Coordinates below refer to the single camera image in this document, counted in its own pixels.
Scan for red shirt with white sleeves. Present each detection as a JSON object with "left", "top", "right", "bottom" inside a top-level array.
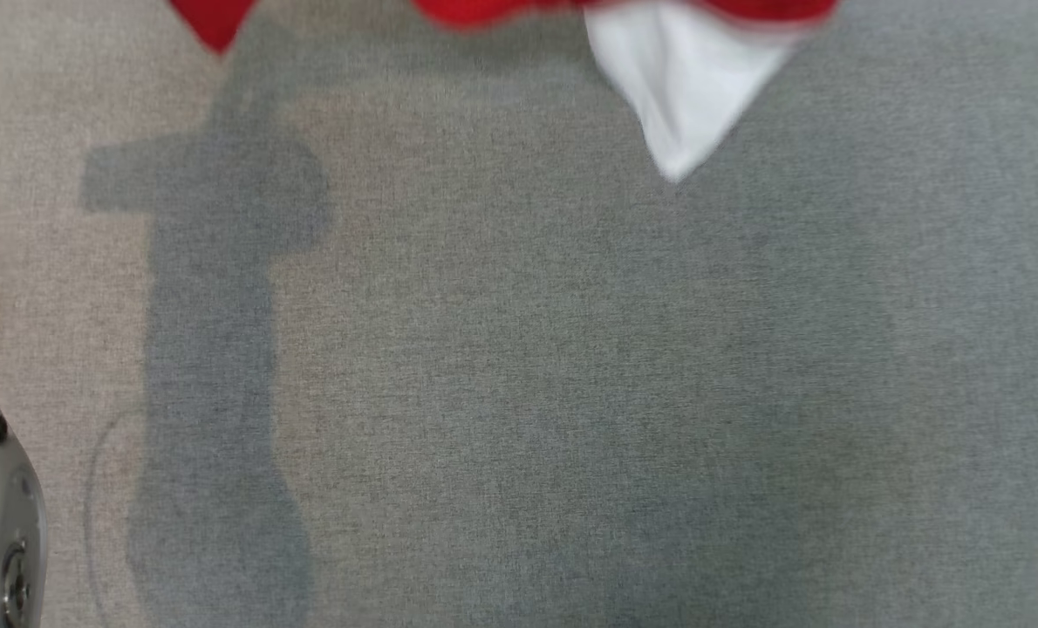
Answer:
[{"left": 166, "top": 0, "right": 838, "bottom": 184}]

